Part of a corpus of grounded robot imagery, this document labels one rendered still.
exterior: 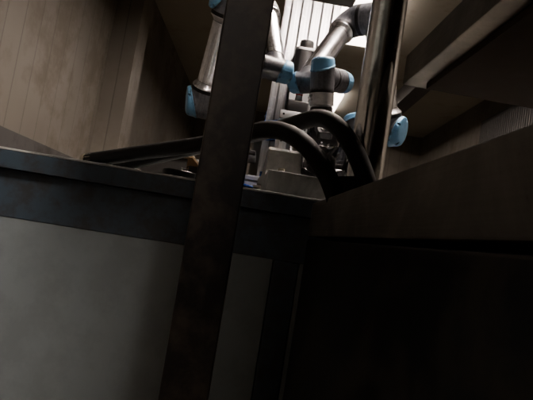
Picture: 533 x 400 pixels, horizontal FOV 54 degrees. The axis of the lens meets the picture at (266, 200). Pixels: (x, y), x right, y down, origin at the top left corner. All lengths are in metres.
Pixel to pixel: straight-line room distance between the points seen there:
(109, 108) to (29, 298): 3.74
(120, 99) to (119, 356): 3.81
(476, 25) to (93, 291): 0.78
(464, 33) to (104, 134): 4.17
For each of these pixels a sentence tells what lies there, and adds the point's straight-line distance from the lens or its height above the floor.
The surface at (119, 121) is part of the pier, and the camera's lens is 4.69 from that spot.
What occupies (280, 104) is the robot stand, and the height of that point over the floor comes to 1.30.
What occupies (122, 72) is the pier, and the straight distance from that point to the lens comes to 4.79.
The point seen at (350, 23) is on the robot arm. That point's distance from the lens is 2.05.
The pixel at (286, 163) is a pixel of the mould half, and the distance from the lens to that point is 1.27.
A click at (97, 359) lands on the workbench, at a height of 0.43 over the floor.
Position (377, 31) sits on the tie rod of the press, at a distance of 0.93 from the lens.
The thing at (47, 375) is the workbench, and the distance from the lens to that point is 1.10.
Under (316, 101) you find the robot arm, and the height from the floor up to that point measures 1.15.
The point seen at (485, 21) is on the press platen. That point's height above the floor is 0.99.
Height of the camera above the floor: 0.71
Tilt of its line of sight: 4 degrees up
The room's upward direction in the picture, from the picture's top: 9 degrees clockwise
